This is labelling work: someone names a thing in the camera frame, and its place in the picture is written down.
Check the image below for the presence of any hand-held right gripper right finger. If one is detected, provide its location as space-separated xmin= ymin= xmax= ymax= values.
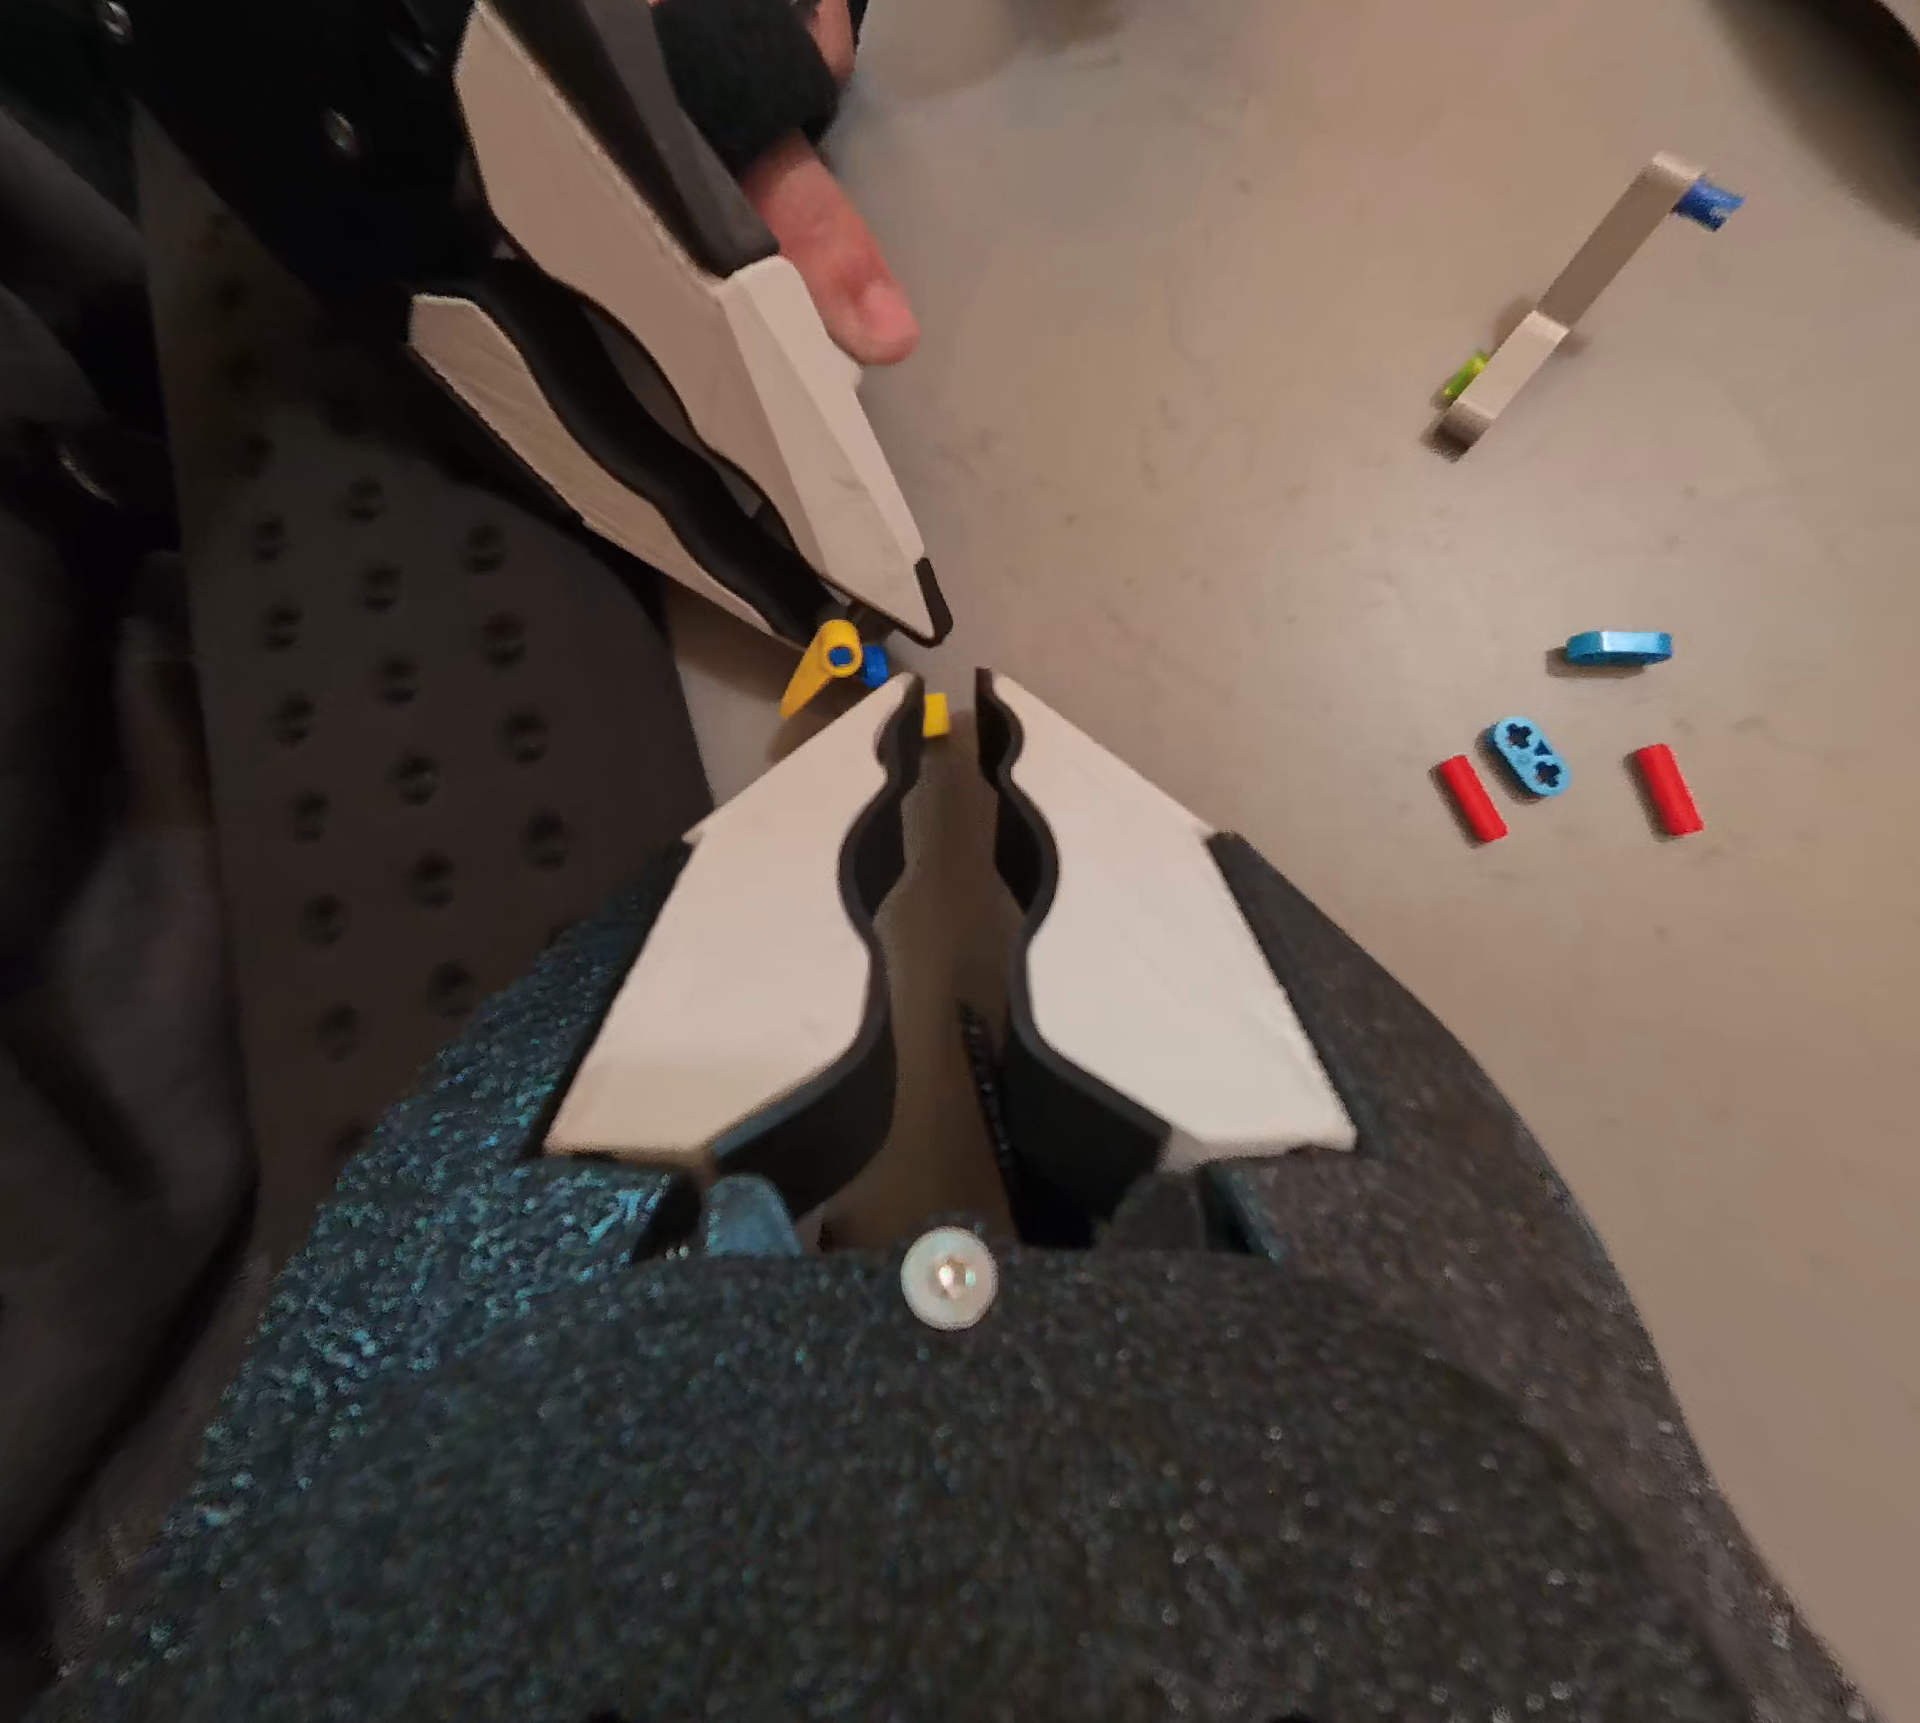
xmin=975 ymin=667 xmax=1361 ymax=1173

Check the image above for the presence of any person's torso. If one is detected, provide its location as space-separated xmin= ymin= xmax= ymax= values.
xmin=0 ymin=103 xmax=259 ymax=1604

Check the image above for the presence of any red short brick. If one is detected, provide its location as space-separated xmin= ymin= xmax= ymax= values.
xmin=1433 ymin=753 xmax=1513 ymax=845
xmin=1630 ymin=741 xmax=1709 ymax=839

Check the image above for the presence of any grey desk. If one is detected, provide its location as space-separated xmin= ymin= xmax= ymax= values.
xmin=660 ymin=0 xmax=1920 ymax=1708

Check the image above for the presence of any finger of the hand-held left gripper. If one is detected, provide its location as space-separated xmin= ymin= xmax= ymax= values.
xmin=451 ymin=0 xmax=954 ymax=647
xmin=408 ymin=295 xmax=842 ymax=647

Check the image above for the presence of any blue cross-hole brick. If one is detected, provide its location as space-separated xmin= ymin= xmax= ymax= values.
xmin=1489 ymin=715 xmax=1573 ymax=797

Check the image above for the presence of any grey angled beam brick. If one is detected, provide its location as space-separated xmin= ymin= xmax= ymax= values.
xmin=1424 ymin=151 xmax=1747 ymax=459

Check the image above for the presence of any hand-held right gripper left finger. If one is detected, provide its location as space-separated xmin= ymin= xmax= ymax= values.
xmin=543 ymin=673 xmax=925 ymax=1173

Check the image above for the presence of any yellow long wedge brick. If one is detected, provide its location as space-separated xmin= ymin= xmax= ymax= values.
xmin=777 ymin=617 xmax=868 ymax=723

